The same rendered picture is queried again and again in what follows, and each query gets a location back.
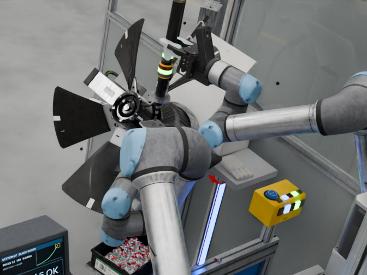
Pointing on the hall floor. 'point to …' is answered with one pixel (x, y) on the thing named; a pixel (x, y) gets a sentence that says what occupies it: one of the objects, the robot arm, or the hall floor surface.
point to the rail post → (265, 267)
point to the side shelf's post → (208, 221)
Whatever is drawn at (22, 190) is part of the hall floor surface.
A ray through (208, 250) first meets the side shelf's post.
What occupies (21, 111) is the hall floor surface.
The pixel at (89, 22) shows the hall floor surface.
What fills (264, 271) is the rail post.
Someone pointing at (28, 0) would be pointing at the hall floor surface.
